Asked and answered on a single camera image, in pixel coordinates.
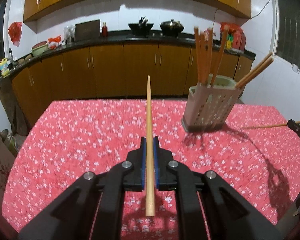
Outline lower wooden kitchen cabinets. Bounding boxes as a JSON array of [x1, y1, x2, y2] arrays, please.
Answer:
[[11, 42, 254, 131]]

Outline beige perforated utensil holder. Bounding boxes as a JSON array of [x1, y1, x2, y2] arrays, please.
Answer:
[[181, 75, 241, 133]]

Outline red plastic bag on wall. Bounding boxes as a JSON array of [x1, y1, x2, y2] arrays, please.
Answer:
[[8, 22, 23, 47]]

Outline black lidded wok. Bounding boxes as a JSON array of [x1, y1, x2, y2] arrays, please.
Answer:
[[160, 19, 184, 37]]

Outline dark cutting board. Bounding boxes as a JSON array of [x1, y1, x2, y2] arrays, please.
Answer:
[[75, 20, 101, 42]]

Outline red sauce bottle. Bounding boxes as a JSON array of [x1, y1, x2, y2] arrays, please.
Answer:
[[102, 22, 108, 37]]

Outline yellow detergent bottle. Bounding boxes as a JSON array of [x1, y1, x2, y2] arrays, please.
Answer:
[[0, 57, 10, 77]]

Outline red bag on counter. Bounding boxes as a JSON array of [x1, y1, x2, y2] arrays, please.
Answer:
[[47, 35, 62, 50]]

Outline red oil jugs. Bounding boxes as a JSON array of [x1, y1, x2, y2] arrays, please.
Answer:
[[220, 22, 246, 53]]

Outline black wok on stove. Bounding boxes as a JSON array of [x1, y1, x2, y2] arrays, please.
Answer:
[[128, 17, 154, 36]]

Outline red floral tablecloth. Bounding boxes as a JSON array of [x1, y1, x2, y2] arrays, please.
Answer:
[[2, 100, 300, 230]]

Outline right barred window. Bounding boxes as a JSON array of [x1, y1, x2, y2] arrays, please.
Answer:
[[273, 0, 300, 72]]

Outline green basin with lid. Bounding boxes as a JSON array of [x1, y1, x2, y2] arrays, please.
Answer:
[[31, 41, 49, 56]]

